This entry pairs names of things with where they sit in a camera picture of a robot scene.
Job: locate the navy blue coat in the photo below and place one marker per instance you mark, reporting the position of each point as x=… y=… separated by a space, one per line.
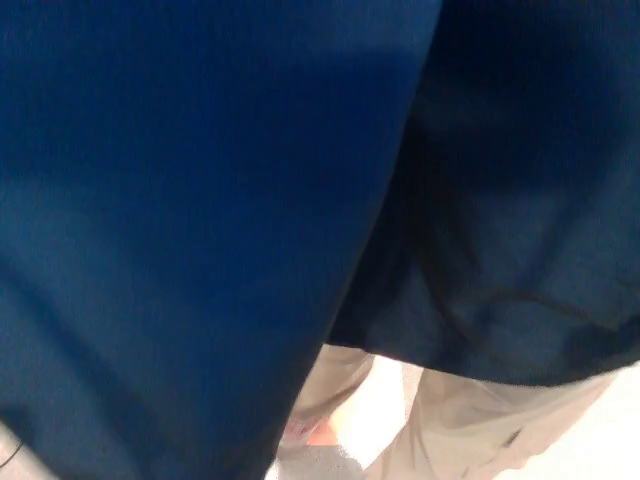
x=200 y=200

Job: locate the khaki trousers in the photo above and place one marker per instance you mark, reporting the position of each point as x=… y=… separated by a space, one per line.
x=450 y=425

